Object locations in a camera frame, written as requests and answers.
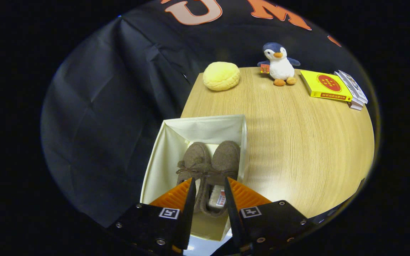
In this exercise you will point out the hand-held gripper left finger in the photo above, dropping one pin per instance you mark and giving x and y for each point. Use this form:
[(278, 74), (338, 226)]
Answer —
[(189, 213)]

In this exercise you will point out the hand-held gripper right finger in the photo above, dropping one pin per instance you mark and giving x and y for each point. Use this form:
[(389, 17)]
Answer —
[(231, 209)]

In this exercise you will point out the brown fuzzy shoe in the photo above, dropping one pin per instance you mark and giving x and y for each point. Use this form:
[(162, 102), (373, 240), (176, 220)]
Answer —
[(226, 154), (196, 154)]

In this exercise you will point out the beige fabric storage box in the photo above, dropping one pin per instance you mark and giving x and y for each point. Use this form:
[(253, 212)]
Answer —
[(162, 160)]

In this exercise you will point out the black backdrop cloth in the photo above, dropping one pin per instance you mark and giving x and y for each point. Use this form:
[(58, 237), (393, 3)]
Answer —
[(112, 117)]

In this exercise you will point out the yellow plush bun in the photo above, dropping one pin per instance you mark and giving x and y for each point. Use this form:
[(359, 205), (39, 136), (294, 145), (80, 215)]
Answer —
[(221, 75)]

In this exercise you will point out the blue white penguin plush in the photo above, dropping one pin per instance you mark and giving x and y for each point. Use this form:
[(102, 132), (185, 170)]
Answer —
[(281, 69)]

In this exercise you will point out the yellow book with red circle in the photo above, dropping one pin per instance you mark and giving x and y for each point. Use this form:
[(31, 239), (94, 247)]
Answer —
[(327, 85)]

